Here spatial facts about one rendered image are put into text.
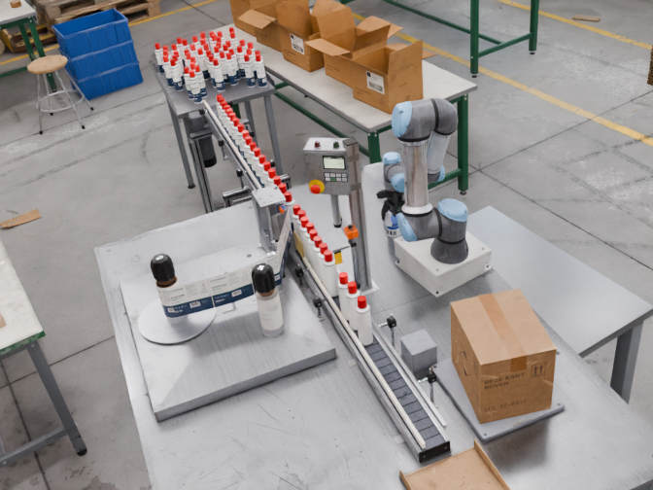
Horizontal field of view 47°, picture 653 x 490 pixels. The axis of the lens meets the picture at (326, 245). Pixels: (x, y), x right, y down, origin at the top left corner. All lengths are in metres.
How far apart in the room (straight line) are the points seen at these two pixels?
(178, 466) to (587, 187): 3.49
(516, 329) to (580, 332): 0.49
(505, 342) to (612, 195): 2.88
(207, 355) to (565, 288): 1.39
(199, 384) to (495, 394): 1.02
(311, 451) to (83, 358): 2.15
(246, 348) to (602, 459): 1.26
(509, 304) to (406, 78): 2.21
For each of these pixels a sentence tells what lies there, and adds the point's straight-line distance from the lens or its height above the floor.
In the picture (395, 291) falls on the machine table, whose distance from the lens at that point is 3.04.
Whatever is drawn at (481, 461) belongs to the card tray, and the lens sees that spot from 2.46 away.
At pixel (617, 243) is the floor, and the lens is 4.75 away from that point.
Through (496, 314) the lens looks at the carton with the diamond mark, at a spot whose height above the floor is 1.12.
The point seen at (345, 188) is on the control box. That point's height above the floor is 1.32.
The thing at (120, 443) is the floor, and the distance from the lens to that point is 3.88.
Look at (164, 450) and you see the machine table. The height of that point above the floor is 0.83.
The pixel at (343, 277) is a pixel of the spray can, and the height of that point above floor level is 1.08.
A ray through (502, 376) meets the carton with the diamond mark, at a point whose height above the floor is 1.05.
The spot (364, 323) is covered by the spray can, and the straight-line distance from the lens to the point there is 2.67.
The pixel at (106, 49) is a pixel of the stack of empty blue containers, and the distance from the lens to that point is 7.34.
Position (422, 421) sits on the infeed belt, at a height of 0.88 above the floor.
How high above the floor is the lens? 2.78
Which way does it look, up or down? 36 degrees down
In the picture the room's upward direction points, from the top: 8 degrees counter-clockwise
